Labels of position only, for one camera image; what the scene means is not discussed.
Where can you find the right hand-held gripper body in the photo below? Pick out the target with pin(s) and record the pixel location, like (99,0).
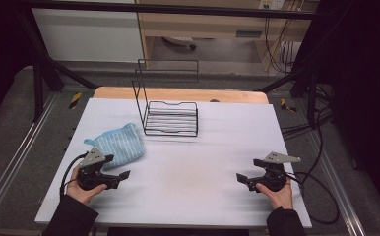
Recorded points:
(275,173)

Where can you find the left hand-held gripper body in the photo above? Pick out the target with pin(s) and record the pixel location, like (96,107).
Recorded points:
(92,158)

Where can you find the blue striped cloth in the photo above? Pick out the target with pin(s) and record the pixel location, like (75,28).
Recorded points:
(122,144)

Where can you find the person's right hand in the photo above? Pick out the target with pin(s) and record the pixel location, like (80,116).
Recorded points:
(280,196)

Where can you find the person's left hand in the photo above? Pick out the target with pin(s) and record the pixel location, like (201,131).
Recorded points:
(83,193)

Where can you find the white table mat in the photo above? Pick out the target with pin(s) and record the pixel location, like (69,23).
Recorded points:
(191,170)

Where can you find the white panel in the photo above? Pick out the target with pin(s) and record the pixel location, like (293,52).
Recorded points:
(86,36)

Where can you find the black curtain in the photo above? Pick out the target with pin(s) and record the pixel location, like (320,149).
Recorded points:
(365,82)
(1,49)

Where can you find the chair base with caster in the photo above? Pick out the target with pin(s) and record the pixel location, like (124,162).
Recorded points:
(179,41)

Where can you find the light wooden desk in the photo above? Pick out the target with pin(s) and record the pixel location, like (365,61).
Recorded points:
(211,24)

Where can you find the white power strip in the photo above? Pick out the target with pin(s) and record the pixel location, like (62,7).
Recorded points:
(271,4)

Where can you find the aluminium rail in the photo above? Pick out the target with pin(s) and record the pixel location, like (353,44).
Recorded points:
(339,190)
(17,154)

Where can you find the black metal frame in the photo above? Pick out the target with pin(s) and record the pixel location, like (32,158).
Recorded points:
(165,9)

